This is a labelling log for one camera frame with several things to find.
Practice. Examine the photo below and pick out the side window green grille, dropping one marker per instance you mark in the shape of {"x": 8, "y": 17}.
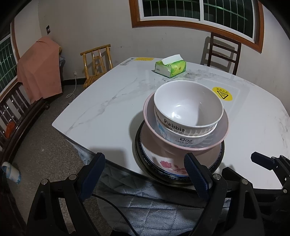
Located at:
{"x": 9, "y": 57}

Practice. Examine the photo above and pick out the bamboo chair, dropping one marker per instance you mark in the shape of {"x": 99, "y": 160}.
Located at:
{"x": 101, "y": 63}

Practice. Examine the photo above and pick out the green tissue pack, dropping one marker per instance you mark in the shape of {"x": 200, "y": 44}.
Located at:
{"x": 170, "y": 66}

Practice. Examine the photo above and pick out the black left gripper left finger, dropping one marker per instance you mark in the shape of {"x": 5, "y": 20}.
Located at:
{"x": 90, "y": 174}

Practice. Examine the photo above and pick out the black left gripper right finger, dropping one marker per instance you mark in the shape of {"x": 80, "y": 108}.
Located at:
{"x": 199, "y": 175}

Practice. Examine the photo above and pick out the blue floral green plate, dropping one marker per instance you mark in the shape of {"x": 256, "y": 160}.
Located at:
{"x": 164, "y": 178}

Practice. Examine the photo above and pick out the dark wooden bench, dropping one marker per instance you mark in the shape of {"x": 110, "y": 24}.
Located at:
{"x": 18, "y": 116}

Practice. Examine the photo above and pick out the white plate pink flowers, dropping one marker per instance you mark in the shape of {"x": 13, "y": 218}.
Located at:
{"x": 161, "y": 161}

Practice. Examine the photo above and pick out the wood framed window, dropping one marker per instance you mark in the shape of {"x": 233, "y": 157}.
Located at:
{"x": 240, "y": 20}

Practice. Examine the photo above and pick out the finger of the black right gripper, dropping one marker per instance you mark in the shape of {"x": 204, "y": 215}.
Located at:
{"x": 263, "y": 161}

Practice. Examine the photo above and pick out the white Rabbit bowl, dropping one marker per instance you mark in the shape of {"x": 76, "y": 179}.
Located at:
{"x": 187, "y": 107}

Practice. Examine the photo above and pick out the large pink bowl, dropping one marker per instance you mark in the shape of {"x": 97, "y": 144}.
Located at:
{"x": 213, "y": 140}

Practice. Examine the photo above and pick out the white Dog bowl blue base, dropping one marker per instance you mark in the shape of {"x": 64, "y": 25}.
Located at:
{"x": 179, "y": 139}

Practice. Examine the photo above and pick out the yellow warning sticker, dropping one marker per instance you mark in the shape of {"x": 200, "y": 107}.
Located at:
{"x": 222, "y": 93}

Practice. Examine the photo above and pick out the pink cloth cover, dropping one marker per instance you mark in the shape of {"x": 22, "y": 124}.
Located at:
{"x": 38, "y": 70}

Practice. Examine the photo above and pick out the dark wooden chair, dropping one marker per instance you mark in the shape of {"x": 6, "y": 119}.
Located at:
{"x": 222, "y": 53}

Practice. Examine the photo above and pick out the wall socket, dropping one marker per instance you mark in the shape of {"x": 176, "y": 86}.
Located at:
{"x": 48, "y": 29}

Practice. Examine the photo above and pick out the white blue slipper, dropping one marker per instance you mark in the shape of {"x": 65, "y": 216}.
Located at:
{"x": 11, "y": 172}

